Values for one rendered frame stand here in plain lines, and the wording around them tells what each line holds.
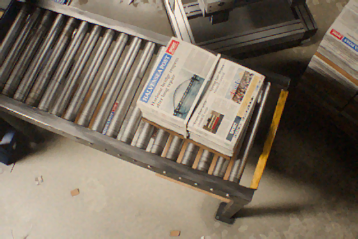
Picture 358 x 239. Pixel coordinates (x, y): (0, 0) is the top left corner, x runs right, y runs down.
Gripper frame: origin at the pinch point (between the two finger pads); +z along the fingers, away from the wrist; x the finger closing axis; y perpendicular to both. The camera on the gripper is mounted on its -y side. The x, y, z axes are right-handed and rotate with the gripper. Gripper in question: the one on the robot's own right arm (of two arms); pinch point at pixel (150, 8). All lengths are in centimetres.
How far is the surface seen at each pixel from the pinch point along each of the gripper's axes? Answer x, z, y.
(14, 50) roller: 60, 3, 52
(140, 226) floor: -13, 63, 123
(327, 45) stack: -79, -26, 39
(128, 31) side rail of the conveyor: 10.0, -13.7, 45.5
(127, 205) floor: -4, 53, 124
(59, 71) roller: 35, 9, 49
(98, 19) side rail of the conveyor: 25, -18, 48
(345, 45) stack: -84, -23, 30
